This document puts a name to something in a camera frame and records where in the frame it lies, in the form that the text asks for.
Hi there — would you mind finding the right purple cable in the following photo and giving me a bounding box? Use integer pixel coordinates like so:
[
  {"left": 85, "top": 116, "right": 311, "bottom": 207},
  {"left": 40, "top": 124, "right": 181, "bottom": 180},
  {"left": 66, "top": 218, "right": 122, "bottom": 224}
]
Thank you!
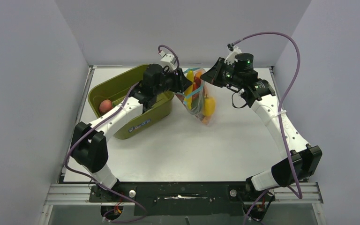
[{"left": 228, "top": 31, "right": 303, "bottom": 200}]

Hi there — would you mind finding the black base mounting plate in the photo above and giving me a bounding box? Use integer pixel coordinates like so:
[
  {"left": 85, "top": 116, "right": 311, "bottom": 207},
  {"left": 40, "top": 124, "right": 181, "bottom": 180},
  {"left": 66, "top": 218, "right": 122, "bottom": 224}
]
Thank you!
[{"left": 88, "top": 181, "right": 277, "bottom": 218}]

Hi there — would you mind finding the purple cable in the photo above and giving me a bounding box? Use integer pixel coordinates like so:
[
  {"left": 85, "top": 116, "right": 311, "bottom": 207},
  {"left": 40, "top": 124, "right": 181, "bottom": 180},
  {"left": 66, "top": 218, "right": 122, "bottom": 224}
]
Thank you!
[
  {"left": 228, "top": 31, "right": 303, "bottom": 200},
  {"left": 63, "top": 45, "right": 180, "bottom": 224}
]

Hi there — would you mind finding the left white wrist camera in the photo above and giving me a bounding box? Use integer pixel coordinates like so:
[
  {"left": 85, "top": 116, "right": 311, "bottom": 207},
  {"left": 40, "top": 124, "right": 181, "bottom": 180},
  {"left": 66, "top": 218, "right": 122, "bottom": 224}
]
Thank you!
[{"left": 158, "top": 51, "right": 178, "bottom": 71}]

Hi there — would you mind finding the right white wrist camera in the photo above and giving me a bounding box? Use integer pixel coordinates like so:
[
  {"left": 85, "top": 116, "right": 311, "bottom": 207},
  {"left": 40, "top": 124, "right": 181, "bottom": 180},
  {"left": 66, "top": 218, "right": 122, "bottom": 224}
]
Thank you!
[{"left": 224, "top": 44, "right": 241, "bottom": 65}]

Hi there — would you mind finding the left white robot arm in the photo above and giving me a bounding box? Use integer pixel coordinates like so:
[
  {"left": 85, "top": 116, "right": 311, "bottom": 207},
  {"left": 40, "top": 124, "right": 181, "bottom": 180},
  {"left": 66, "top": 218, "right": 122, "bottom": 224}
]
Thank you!
[{"left": 65, "top": 64, "right": 193, "bottom": 190}]

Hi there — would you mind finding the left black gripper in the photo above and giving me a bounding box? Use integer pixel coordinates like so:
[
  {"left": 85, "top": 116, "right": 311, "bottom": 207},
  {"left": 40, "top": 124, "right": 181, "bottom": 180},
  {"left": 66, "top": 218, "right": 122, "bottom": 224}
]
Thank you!
[{"left": 154, "top": 65, "right": 192, "bottom": 95}]

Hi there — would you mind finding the pink toy peach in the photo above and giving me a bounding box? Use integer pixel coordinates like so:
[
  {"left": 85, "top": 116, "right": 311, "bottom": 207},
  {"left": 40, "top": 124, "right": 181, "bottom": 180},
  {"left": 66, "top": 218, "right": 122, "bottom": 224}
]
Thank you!
[{"left": 99, "top": 99, "right": 113, "bottom": 115}]

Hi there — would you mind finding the clear zip top bag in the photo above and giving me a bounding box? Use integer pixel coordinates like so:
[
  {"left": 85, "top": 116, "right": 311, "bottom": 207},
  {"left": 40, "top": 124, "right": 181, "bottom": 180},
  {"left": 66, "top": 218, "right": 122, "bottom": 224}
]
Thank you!
[{"left": 175, "top": 67, "right": 213, "bottom": 125}]

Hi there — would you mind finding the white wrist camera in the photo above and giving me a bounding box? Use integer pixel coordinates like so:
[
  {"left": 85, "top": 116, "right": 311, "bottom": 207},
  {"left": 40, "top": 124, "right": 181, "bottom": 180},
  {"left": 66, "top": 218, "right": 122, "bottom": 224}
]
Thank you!
[
  {"left": 158, "top": 51, "right": 178, "bottom": 71},
  {"left": 224, "top": 44, "right": 241, "bottom": 65}
]

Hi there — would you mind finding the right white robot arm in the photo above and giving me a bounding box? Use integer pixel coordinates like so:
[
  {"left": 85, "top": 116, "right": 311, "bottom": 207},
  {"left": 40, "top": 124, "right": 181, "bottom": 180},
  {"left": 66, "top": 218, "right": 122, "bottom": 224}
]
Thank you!
[{"left": 201, "top": 53, "right": 323, "bottom": 200}]

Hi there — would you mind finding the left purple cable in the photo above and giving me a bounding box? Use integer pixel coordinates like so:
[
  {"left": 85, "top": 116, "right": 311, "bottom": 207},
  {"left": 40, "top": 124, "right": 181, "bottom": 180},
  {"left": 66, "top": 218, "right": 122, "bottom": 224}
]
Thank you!
[{"left": 63, "top": 45, "right": 180, "bottom": 224}]

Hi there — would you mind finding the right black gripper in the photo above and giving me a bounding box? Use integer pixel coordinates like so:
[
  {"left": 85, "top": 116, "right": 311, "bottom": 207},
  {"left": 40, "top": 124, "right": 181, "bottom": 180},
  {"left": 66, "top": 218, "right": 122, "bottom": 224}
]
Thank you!
[{"left": 200, "top": 58, "right": 242, "bottom": 89}]

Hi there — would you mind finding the yellow toy banana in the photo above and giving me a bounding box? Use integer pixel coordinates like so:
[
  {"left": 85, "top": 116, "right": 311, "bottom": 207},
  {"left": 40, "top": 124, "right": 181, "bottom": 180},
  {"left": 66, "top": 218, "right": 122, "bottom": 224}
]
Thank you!
[{"left": 183, "top": 70, "right": 194, "bottom": 110}]

